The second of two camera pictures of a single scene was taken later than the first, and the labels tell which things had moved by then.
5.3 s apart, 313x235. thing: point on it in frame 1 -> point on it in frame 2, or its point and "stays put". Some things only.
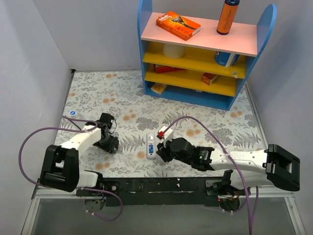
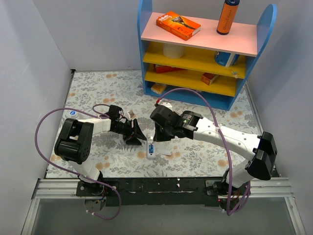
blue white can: [226, 58] stays put
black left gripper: [109, 144] -> [132, 130]
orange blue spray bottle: [228, 13] stays put
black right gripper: [163, 152] -> [159, 131]
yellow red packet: [158, 88] stays put
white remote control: [151, 145] stays put
